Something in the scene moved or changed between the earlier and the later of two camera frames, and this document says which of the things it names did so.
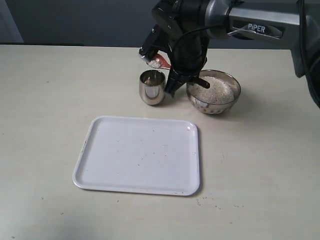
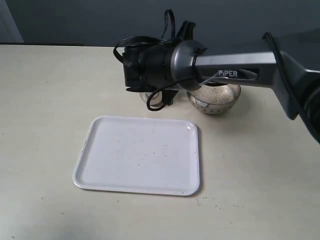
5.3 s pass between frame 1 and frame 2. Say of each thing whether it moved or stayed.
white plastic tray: stayed
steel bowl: stayed
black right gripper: moved
